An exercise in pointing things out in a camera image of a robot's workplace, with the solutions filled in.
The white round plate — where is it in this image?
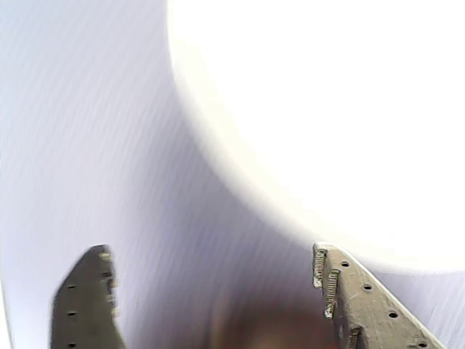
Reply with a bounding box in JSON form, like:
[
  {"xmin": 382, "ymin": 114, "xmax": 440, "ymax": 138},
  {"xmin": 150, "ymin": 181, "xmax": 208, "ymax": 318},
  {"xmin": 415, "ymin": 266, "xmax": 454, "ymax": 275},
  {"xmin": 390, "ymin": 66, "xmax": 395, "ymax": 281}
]
[{"xmin": 165, "ymin": 0, "xmax": 465, "ymax": 273}]

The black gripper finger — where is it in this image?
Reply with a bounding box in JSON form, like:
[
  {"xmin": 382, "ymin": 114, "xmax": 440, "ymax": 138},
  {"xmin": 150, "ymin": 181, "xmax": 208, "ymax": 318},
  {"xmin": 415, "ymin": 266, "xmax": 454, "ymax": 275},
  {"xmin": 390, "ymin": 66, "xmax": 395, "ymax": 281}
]
[
  {"xmin": 50, "ymin": 244, "xmax": 128, "ymax": 349},
  {"xmin": 312, "ymin": 241, "xmax": 450, "ymax": 349}
]

